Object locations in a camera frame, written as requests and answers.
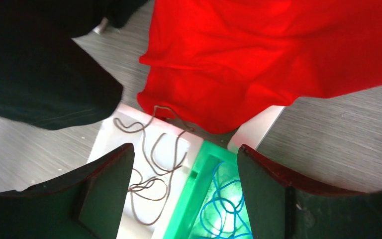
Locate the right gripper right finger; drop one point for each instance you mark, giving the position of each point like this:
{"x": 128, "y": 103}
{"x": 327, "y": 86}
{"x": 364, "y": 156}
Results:
{"x": 284, "y": 204}

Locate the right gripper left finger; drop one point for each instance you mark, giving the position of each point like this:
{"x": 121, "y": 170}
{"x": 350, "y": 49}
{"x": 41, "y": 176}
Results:
{"x": 85, "y": 203}

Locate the green plastic bin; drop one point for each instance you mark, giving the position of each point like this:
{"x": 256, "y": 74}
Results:
{"x": 211, "y": 205}

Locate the white plastic bin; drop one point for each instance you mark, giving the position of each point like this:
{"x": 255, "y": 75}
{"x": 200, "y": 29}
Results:
{"x": 164, "y": 157}

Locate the black t-shirt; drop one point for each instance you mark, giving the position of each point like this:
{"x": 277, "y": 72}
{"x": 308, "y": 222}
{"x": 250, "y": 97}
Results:
{"x": 46, "y": 79}

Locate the red t-shirt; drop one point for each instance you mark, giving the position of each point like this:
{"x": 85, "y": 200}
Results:
{"x": 218, "y": 63}

